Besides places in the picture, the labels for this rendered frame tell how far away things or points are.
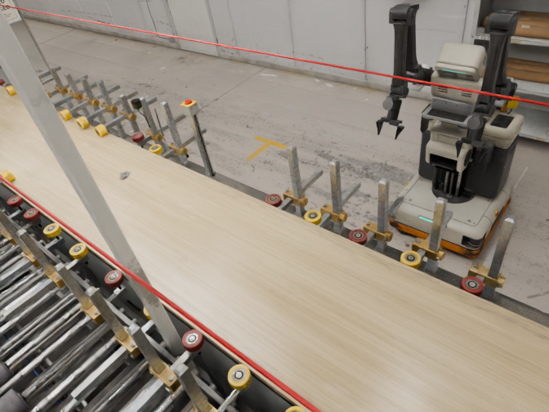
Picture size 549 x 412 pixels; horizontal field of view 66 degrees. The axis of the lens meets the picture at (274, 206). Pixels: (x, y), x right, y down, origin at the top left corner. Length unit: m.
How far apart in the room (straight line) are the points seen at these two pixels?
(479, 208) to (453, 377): 1.67
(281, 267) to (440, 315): 0.66
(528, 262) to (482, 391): 1.73
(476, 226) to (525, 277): 0.44
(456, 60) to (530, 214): 1.55
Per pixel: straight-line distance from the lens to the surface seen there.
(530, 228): 3.43
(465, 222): 2.94
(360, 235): 1.93
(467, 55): 2.37
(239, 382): 1.58
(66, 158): 1.24
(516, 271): 3.12
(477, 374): 1.61
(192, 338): 1.71
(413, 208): 3.00
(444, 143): 2.67
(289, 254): 1.88
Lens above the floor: 2.29
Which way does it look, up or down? 41 degrees down
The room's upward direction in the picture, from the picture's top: 11 degrees counter-clockwise
